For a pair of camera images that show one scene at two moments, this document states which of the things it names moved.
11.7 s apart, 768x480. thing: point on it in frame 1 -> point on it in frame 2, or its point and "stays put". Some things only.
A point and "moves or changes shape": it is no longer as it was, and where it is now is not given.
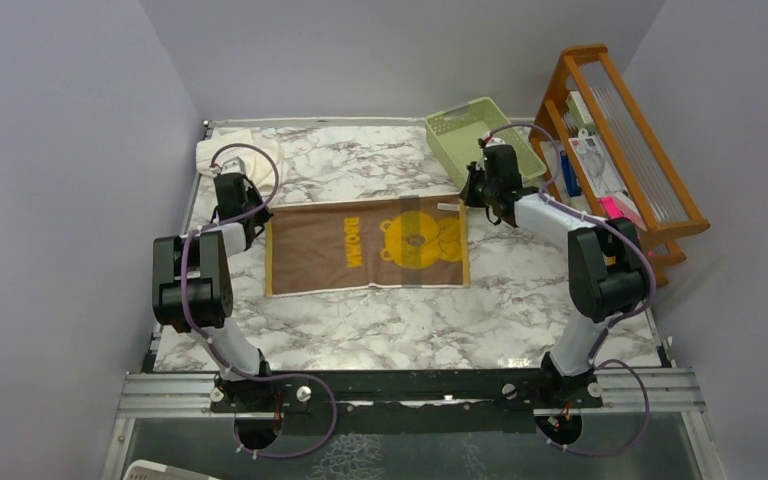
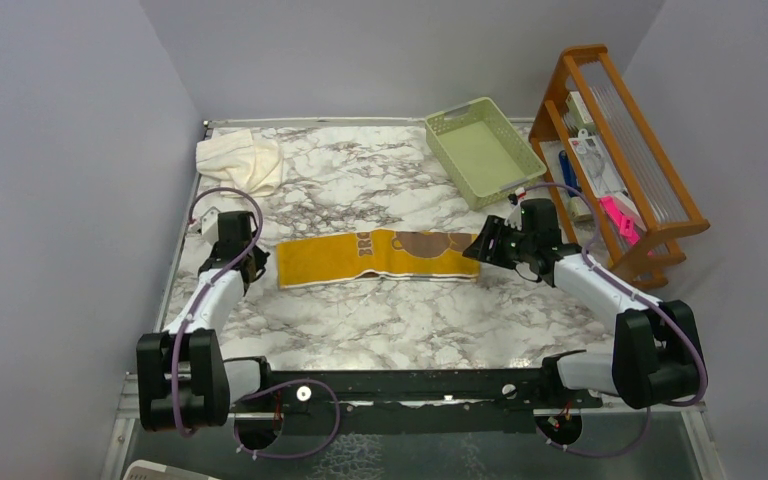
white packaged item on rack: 600,170 stays put
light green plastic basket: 456,132 stays put
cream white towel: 259,157 stays put
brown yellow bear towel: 346,245 moves or changes shape
